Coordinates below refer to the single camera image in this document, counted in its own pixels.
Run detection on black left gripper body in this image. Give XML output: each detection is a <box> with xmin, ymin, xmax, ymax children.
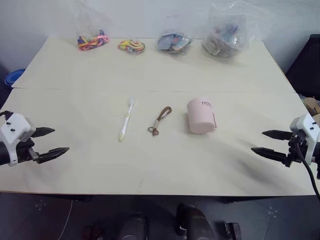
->
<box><xmin>15</xmin><ymin>136</ymin><xmax>42</xmax><ymax>165</ymax></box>

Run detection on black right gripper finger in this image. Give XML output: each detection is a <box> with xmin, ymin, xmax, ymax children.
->
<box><xmin>261</xmin><ymin>129</ymin><xmax>294</xmax><ymax>143</ymax></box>
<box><xmin>250</xmin><ymin>147</ymin><xmax>289</xmax><ymax>165</ymax></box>

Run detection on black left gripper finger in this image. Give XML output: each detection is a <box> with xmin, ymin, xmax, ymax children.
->
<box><xmin>36</xmin><ymin>146</ymin><xmax>71</xmax><ymax>165</ymax></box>
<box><xmin>31</xmin><ymin>126</ymin><xmax>56</xmax><ymax>140</ymax></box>

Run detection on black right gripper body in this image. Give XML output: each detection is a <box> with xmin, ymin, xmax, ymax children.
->
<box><xmin>283</xmin><ymin>131</ymin><xmax>309</xmax><ymax>169</ymax></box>

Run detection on brown cardboard box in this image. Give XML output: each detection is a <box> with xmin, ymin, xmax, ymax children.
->
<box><xmin>302</xmin><ymin>96</ymin><xmax>320</xmax><ymax>118</ymax></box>

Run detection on blue plastic bowl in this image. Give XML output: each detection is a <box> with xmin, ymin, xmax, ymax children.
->
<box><xmin>4</xmin><ymin>68</ymin><xmax>26</xmax><ymax>88</ymax></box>

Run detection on black chair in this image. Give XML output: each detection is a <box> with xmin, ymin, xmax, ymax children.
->
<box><xmin>284</xmin><ymin>33</ymin><xmax>320</xmax><ymax>99</ymax></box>

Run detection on white and yellow toothbrush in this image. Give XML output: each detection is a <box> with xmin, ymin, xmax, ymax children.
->
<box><xmin>118</xmin><ymin>96</ymin><xmax>137</xmax><ymax>143</ymax></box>

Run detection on small dark block shape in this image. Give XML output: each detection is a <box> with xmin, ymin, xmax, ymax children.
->
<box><xmin>221</xmin><ymin>220</ymin><xmax>243</xmax><ymax>240</ymax></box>

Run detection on dark rounded brown shape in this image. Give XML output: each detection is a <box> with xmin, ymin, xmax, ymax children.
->
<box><xmin>175</xmin><ymin>203</ymin><xmax>215</xmax><ymax>240</ymax></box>

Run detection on clear bag of colourful ribbons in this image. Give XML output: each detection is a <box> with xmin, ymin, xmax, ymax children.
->
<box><xmin>72</xmin><ymin>7</ymin><xmax>111</xmax><ymax>52</ymax></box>

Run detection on dark rounded grey shape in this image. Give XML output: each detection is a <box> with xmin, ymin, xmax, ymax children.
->
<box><xmin>116</xmin><ymin>212</ymin><xmax>149</xmax><ymax>240</ymax></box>

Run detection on large clear bag of packets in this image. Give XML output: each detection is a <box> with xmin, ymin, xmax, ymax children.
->
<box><xmin>201</xmin><ymin>2</ymin><xmax>261</xmax><ymax>59</ymax></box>

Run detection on small bag of orange bands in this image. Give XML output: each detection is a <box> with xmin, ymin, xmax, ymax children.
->
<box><xmin>117</xmin><ymin>38</ymin><xmax>147</xmax><ymax>56</ymax></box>

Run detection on clear bag of flat cards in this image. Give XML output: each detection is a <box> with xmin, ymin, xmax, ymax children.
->
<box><xmin>155</xmin><ymin>15</ymin><xmax>195</xmax><ymax>57</ymax></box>

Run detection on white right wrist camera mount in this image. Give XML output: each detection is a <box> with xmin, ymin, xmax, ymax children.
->
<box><xmin>289</xmin><ymin>112</ymin><xmax>320</xmax><ymax>166</ymax></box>

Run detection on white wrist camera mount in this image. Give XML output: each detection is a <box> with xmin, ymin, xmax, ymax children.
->
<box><xmin>289</xmin><ymin>112</ymin><xmax>320</xmax><ymax>166</ymax></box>
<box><xmin>0</xmin><ymin>112</ymin><xmax>37</xmax><ymax>167</ymax></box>

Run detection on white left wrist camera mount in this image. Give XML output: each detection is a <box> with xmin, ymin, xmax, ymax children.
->
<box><xmin>0</xmin><ymin>112</ymin><xmax>37</xmax><ymax>167</ymax></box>

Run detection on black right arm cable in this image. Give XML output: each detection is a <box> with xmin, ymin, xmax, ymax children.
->
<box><xmin>295</xmin><ymin>141</ymin><xmax>320</xmax><ymax>202</ymax></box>

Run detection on pink ribbed cup with handle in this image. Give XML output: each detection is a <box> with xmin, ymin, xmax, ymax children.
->
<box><xmin>186</xmin><ymin>97</ymin><xmax>218</xmax><ymax>135</ymax></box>

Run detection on brown cord lanyard strap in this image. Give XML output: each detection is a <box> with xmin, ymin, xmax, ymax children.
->
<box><xmin>147</xmin><ymin>106</ymin><xmax>173</xmax><ymax>137</ymax></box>

